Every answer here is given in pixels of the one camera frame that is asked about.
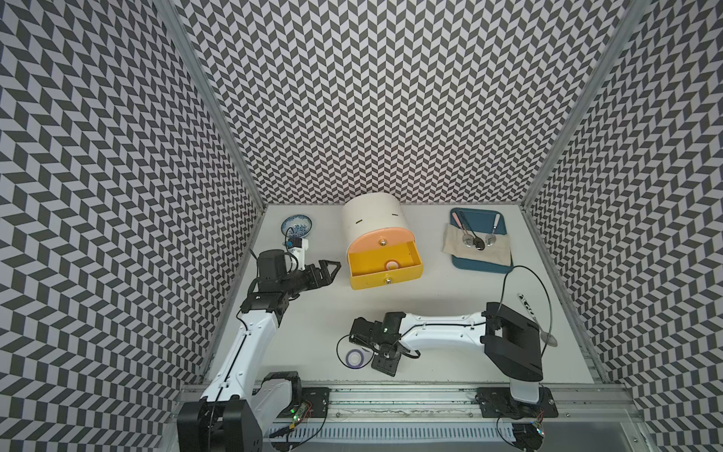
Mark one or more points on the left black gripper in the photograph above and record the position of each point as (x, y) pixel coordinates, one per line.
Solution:
(325, 279)

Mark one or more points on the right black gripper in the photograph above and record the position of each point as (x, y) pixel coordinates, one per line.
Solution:
(387, 367)

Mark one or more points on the purple tape roll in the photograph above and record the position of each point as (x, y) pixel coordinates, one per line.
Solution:
(355, 359)

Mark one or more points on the yellow drawer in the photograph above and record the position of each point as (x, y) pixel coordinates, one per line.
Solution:
(367, 269)

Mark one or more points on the orange top drawer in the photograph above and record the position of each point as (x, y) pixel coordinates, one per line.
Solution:
(386, 237)

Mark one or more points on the white round drawer cabinet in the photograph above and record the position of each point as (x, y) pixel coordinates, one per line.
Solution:
(371, 212)

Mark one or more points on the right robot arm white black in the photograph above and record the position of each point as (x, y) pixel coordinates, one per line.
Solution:
(508, 339)

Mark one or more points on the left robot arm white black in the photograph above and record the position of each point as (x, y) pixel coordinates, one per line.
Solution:
(230, 410)

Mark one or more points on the blue white ceramic bowl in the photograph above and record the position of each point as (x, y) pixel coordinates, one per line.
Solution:
(297, 226)

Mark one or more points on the black spoon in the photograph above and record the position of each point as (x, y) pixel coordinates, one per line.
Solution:
(478, 243)

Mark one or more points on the beige cloth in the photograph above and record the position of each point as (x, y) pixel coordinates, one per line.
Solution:
(498, 254)

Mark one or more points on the teal tray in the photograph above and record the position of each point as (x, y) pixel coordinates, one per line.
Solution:
(481, 223)

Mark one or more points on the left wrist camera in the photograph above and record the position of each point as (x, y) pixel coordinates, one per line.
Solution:
(297, 247)

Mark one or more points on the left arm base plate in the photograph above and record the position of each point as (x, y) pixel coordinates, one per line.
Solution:
(282, 399)

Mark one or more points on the aluminium front rail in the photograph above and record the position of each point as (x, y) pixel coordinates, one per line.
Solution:
(368, 401)

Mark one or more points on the pink handled spoon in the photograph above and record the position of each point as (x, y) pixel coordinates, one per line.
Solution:
(467, 238)

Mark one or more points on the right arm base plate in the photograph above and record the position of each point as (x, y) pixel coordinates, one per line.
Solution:
(514, 402)

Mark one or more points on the grey handled spoon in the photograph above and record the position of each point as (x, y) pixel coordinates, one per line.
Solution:
(491, 238)

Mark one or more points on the patterned handle spoon on table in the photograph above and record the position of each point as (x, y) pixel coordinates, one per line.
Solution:
(545, 337)

